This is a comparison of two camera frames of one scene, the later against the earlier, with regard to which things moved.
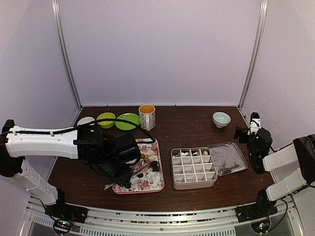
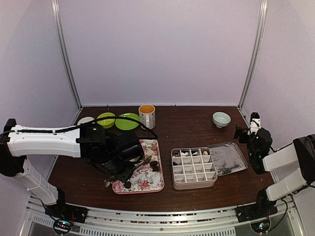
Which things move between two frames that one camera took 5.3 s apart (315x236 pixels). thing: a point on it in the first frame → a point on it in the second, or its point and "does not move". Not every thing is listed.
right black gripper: (238, 130) does not move
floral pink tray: (148, 177) does not move
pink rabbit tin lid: (227, 158) does not move
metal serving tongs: (112, 183) → (143, 161)
